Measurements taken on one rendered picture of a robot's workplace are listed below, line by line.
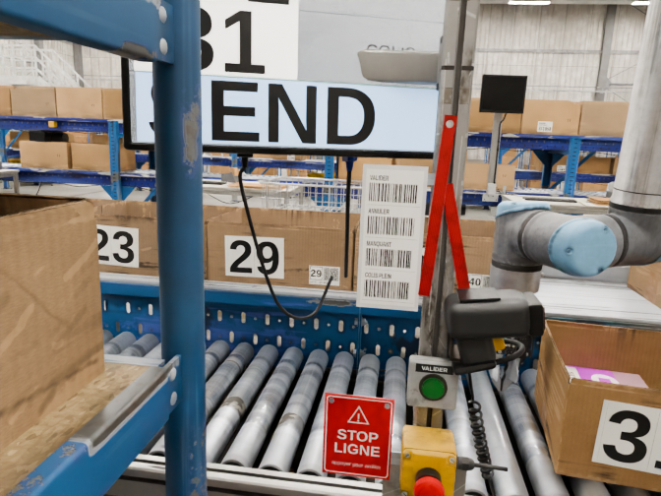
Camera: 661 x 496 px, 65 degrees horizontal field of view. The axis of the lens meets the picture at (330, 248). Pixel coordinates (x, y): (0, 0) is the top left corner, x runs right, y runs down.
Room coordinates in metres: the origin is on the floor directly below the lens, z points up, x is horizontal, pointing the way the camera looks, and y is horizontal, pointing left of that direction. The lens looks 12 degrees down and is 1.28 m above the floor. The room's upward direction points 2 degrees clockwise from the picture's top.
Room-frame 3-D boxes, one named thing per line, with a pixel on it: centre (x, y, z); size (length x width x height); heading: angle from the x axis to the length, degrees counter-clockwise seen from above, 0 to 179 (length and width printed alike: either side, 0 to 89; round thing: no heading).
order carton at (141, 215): (1.52, 0.50, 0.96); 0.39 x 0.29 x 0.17; 82
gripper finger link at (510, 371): (0.94, -0.36, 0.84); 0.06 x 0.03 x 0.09; 172
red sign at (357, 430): (0.68, -0.08, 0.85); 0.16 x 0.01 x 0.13; 82
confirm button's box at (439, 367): (0.67, -0.15, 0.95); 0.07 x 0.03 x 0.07; 82
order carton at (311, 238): (1.47, 0.12, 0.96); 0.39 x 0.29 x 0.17; 82
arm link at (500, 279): (0.95, -0.35, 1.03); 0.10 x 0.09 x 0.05; 82
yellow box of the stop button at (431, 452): (0.64, -0.18, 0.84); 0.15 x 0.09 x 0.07; 82
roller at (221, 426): (1.02, 0.18, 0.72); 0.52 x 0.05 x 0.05; 172
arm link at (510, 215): (0.95, -0.35, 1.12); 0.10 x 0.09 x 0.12; 18
